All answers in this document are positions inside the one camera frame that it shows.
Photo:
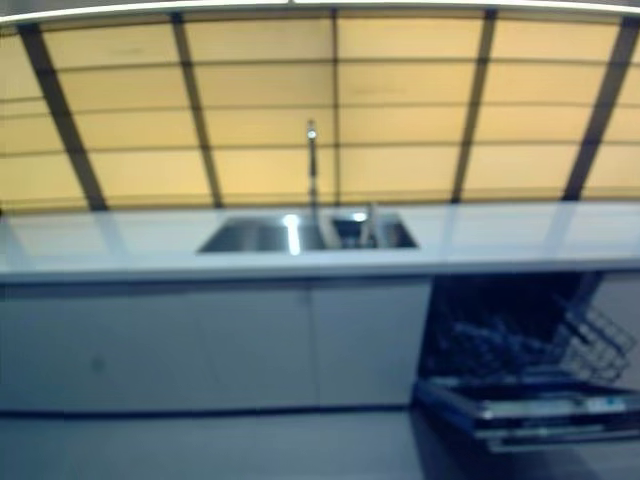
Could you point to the chrome kitchen faucet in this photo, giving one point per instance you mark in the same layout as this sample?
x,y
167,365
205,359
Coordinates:
x,y
311,165

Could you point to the narrow white cabinet door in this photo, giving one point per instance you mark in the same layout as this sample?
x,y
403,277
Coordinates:
x,y
367,340

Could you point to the wide white cabinet door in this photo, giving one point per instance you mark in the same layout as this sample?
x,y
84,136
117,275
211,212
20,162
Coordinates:
x,y
150,345

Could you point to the open dishwasher door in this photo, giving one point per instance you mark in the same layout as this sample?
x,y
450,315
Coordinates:
x,y
525,407

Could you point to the yellow window blinds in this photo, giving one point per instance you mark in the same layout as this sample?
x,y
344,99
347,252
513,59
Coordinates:
x,y
320,110

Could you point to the stainless steel sink basin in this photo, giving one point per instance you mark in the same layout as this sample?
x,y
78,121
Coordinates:
x,y
250,237

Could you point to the white kitchen counter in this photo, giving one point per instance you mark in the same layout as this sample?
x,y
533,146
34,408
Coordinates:
x,y
125,245

